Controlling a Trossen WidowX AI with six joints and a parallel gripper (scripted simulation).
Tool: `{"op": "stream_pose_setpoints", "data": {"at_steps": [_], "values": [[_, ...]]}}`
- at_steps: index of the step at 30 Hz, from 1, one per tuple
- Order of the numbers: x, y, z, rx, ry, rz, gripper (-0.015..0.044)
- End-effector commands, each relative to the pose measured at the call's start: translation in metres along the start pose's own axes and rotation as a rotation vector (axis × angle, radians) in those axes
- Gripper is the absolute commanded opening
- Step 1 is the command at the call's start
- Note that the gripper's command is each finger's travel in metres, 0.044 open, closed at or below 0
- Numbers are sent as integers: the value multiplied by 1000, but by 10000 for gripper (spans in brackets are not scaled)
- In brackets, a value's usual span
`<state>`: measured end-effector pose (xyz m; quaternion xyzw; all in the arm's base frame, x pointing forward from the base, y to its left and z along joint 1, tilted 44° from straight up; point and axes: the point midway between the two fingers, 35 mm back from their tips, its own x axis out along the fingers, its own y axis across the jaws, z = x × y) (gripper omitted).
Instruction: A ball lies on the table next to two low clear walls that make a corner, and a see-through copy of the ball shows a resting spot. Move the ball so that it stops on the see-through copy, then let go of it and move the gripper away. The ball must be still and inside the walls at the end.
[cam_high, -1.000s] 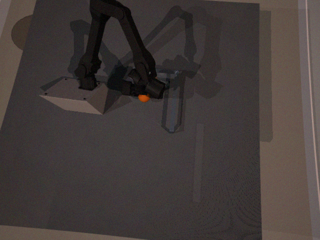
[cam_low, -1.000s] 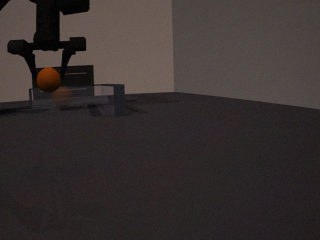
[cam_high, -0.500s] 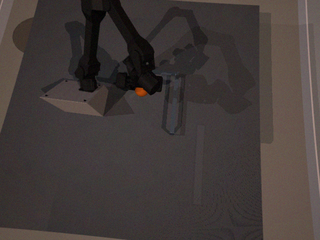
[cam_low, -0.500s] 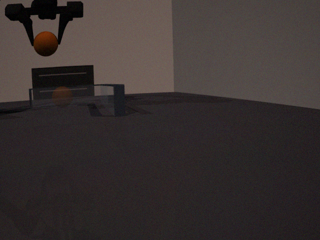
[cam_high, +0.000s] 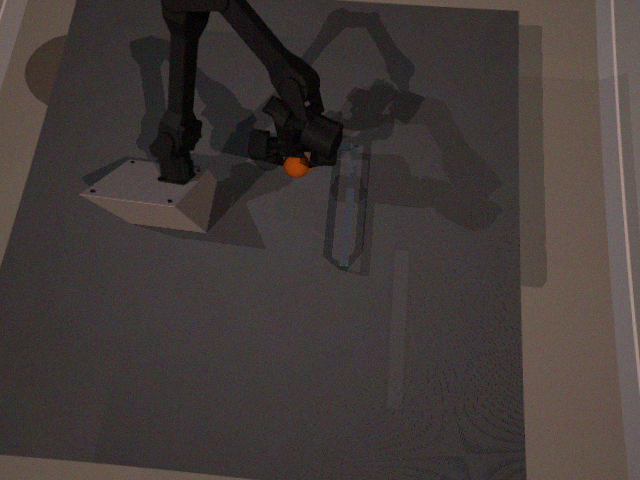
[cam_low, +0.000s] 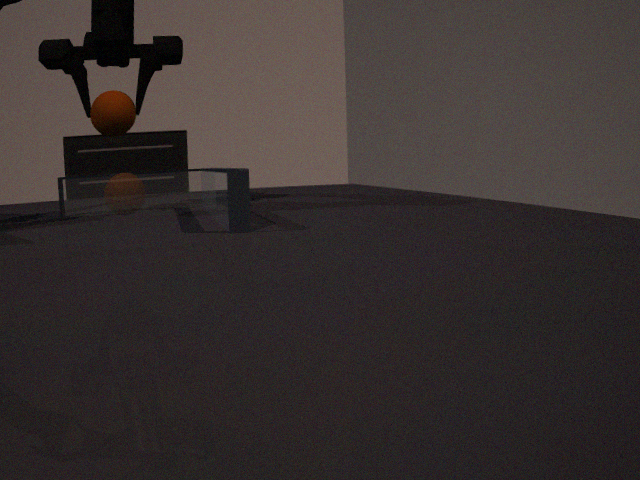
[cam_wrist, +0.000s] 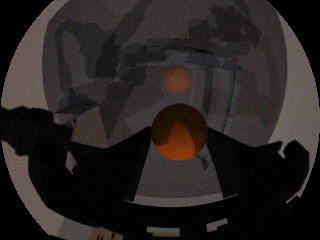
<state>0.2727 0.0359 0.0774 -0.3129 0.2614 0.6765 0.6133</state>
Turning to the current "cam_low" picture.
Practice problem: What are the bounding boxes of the clear low glass walls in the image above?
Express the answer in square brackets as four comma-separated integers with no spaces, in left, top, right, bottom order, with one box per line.
[60,171,229,232]

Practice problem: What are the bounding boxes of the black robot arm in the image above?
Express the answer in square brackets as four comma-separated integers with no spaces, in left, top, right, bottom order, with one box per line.
[0,0,129,68]

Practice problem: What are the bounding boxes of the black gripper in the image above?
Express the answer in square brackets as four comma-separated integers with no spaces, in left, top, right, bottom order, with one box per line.
[38,0,183,118]

